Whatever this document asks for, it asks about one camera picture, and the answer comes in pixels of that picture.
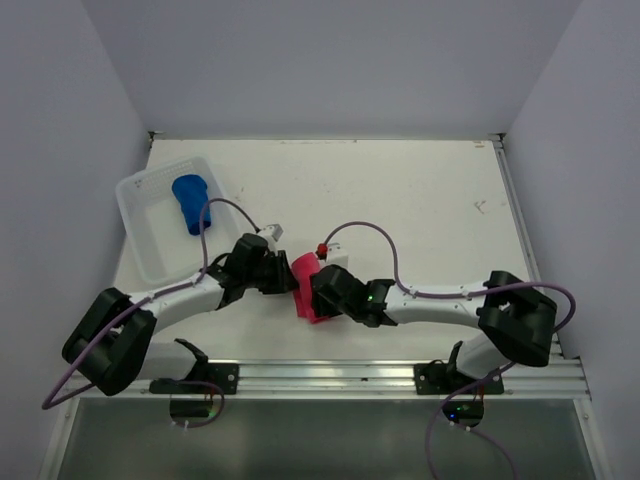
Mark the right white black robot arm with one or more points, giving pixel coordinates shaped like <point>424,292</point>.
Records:
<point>515,321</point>

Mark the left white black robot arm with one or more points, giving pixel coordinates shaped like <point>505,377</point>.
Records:
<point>113,344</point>

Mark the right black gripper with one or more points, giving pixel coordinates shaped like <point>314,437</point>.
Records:
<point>322,308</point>

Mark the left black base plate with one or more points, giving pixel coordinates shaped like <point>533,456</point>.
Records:
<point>224,375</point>

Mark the pink towel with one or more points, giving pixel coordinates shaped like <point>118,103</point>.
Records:
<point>302,269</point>

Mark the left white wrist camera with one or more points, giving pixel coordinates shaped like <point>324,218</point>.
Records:
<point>271,233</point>

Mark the blue towel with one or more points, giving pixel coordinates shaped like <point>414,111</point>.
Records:
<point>191,192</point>

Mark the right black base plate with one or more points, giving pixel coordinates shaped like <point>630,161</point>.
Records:
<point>439,378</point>

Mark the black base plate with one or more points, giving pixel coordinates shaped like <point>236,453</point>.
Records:
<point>224,375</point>
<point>439,378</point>

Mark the front aluminium rail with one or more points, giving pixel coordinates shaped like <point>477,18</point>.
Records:
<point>388,379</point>

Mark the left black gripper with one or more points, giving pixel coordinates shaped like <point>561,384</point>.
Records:
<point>284,279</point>

